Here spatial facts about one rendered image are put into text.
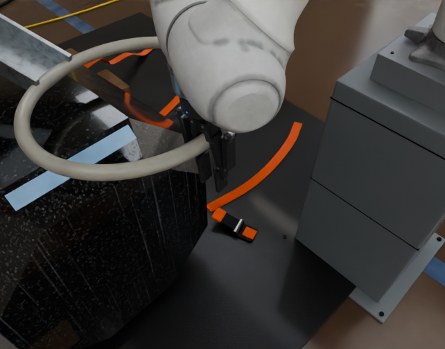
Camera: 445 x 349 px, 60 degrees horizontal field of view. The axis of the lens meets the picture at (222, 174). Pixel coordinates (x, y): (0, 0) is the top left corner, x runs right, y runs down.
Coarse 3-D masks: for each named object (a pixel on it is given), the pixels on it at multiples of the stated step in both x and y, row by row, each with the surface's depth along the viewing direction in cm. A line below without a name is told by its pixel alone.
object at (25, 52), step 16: (0, 16) 94; (0, 32) 97; (16, 32) 94; (32, 32) 93; (0, 48) 94; (16, 48) 95; (32, 48) 96; (48, 48) 93; (0, 64) 87; (16, 64) 92; (32, 64) 94; (48, 64) 95; (16, 80) 89; (32, 80) 86
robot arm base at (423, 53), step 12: (432, 24) 103; (408, 36) 100; (420, 36) 98; (432, 36) 93; (420, 48) 96; (432, 48) 94; (444, 48) 91; (420, 60) 95; (432, 60) 93; (444, 60) 92
